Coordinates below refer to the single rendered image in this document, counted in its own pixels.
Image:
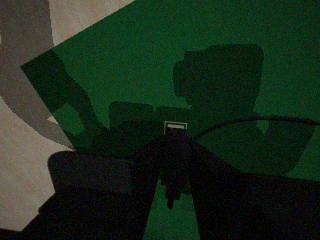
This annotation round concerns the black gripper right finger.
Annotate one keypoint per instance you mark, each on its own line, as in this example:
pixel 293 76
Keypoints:
pixel 223 196

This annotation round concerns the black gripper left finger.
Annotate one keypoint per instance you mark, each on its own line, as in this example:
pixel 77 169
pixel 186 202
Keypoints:
pixel 134 178

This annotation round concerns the green circuit board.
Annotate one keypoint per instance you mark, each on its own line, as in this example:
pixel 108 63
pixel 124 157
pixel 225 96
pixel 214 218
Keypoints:
pixel 191 64

